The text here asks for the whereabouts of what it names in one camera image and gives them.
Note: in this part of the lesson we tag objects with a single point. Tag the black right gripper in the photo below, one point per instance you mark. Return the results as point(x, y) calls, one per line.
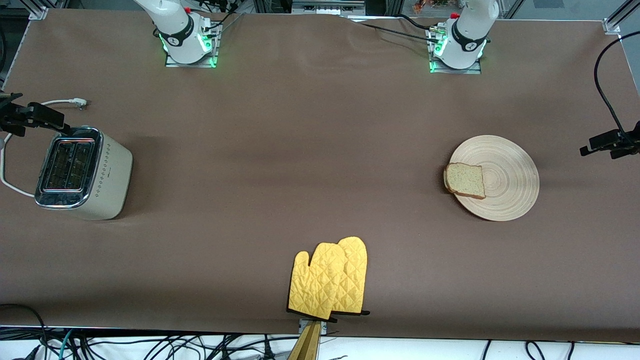
point(19, 116)

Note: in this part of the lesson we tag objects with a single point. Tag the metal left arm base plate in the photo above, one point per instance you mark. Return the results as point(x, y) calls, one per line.
point(472, 71)

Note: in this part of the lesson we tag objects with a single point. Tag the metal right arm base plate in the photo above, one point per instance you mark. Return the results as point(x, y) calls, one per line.
point(172, 62)

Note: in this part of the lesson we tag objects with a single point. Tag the yellow quilted oven mitt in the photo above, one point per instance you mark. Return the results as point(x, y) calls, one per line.
point(315, 285)
point(356, 270)

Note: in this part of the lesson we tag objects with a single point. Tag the small metal clamp bracket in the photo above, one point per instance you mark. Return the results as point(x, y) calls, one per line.
point(324, 327)

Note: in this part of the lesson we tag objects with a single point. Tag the brown table cover mat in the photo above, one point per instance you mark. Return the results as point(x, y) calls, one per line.
point(300, 125)

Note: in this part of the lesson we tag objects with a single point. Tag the round wooden plate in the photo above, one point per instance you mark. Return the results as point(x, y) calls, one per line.
point(510, 185)

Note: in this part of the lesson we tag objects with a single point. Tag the grey metal box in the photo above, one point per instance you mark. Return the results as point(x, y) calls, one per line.
point(327, 7)

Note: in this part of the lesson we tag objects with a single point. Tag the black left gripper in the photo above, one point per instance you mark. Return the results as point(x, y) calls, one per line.
point(621, 139)

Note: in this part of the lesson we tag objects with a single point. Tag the slice of brown bread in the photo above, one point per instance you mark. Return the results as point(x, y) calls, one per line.
point(465, 180)

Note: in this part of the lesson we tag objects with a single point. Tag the cream and chrome toaster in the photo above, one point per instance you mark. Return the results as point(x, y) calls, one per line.
point(107, 175)

